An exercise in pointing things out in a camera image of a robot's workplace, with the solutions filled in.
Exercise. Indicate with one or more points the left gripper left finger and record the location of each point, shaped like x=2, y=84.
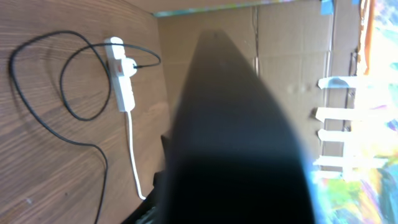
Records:
x=146, y=212

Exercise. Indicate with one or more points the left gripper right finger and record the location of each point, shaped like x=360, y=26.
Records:
x=233, y=156

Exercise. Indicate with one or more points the white charger plug adapter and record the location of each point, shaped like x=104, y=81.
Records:
x=128, y=67

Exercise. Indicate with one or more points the colourful painted poster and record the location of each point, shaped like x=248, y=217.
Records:
x=357, y=170

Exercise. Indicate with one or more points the white power strip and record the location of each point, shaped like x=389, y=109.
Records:
x=115, y=51

